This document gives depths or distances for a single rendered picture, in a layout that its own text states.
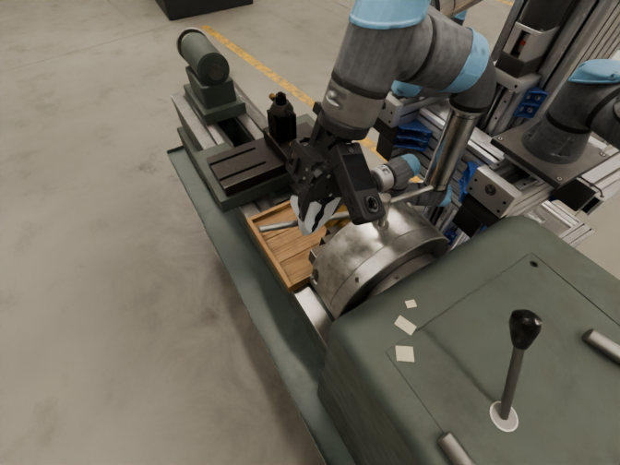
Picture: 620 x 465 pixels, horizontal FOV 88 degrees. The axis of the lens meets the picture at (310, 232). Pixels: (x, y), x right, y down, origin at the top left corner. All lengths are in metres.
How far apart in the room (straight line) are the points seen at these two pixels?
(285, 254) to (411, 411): 0.65
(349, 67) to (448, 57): 0.12
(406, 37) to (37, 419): 2.14
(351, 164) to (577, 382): 0.45
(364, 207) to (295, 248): 0.63
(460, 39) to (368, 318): 0.40
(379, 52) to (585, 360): 0.53
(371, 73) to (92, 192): 2.65
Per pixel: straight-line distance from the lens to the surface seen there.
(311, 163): 0.46
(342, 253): 0.66
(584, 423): 0.62
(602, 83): 1.02
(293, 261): 1.01
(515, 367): 0.49
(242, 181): 1.14
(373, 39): 0.40
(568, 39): 1.25
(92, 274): 2.41
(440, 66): 0.45
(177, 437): 1.86
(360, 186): 0.44
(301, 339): 1.27
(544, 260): 0.72
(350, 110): 0.41
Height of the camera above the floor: 1.75
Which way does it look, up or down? 54 degrees down
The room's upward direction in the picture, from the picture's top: straight up
